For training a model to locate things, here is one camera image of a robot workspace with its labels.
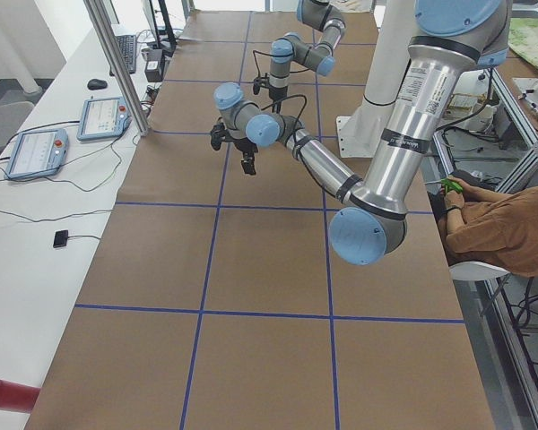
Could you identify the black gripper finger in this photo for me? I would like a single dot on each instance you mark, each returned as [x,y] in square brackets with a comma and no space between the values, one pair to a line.
[248,163]

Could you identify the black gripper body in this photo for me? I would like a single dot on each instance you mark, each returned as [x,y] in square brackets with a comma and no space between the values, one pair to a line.
[241,145]
[273,93]

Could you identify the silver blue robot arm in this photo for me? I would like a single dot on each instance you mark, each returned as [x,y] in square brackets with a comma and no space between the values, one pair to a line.
[422,50]
[318,58]

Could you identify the black power adapter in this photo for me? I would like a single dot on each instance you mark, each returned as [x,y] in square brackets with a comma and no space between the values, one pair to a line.
[154,65]

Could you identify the far teach pendant tablet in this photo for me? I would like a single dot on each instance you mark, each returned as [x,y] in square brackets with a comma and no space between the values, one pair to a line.
[103,118]

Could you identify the teach pendant tablet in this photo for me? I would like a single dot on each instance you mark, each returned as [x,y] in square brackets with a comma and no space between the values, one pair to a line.
[37,154]
[103,118]

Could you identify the black keyboard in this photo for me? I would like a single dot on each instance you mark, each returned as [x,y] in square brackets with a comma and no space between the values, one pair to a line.
[127,45]

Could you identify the black computer mouse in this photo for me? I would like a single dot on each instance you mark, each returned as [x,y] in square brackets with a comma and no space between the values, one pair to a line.
[97,84]

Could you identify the brown paper table mat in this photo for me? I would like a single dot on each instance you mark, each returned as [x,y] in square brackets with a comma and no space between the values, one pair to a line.
[214,300]

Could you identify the near teach pendant tablet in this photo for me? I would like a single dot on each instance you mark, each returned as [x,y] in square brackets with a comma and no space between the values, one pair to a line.
[37,154]

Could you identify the small black square device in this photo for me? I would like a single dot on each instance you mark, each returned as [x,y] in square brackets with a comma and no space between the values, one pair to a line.
[61,238]

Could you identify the white chair seat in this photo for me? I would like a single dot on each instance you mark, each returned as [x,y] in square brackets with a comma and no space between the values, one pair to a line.
[476,271]

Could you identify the person in brown shirt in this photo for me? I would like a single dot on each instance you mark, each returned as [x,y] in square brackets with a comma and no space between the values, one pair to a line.
[482,225]

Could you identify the red cylinder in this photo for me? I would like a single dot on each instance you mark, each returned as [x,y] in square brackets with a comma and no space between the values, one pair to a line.
[16,397]

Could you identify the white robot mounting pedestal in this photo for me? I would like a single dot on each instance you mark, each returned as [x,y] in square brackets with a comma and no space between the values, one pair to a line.
[360,133]

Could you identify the aluminium frame post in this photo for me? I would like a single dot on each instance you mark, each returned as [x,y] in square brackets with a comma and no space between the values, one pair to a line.
[102,25]

